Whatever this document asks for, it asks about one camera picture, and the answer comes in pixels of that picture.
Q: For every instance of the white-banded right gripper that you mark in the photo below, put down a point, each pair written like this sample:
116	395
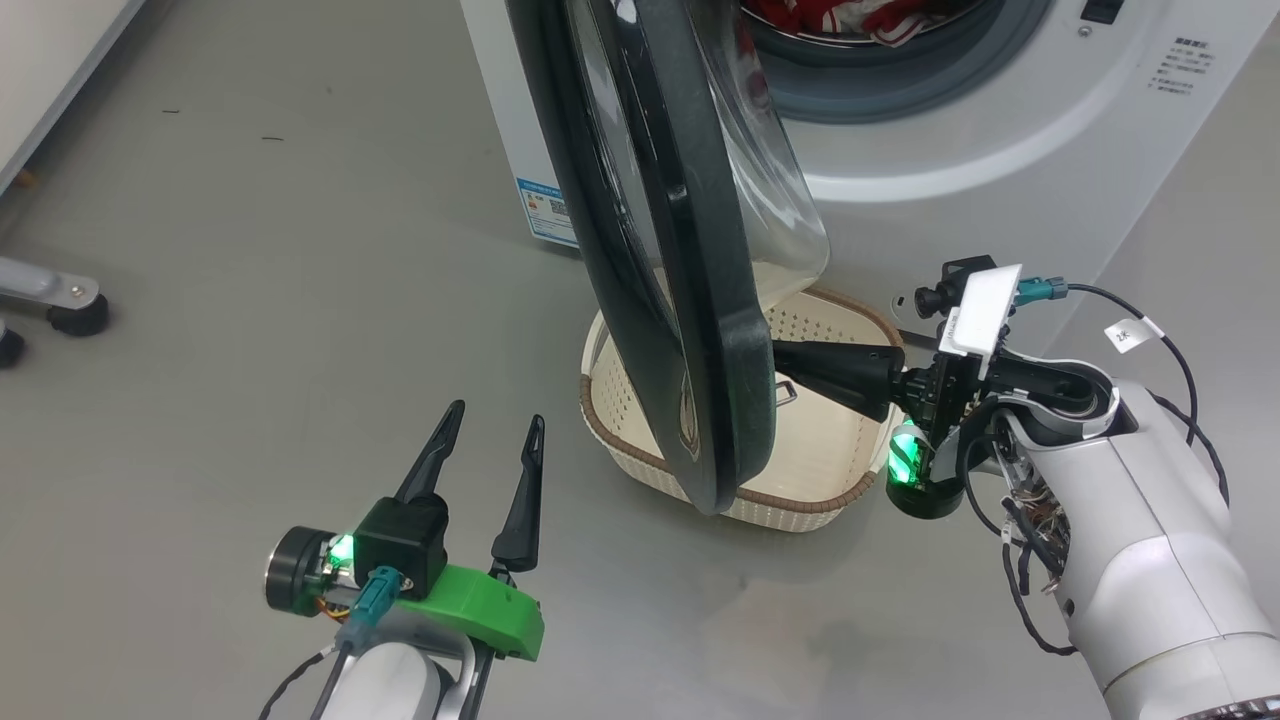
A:
980	310

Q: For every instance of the white front-loading washing machine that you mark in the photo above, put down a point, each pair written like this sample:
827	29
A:
1000	150

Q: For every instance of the beige perforated laundry basket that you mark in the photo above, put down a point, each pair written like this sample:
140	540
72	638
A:
820	470

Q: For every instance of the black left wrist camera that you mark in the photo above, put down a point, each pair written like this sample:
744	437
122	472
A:
400	540

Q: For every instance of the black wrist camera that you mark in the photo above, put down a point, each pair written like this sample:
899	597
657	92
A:
400	540
950	290

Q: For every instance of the red and white garment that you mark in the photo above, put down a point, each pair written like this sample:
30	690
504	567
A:
830	15

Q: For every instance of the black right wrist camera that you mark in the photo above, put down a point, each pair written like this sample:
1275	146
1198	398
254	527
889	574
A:
950	290

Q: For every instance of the black washing machine door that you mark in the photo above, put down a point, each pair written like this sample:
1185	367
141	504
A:
700	300

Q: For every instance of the grey stand leg with caster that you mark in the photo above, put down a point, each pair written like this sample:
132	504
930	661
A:
40	285

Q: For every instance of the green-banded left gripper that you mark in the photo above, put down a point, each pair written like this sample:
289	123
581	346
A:
480	610

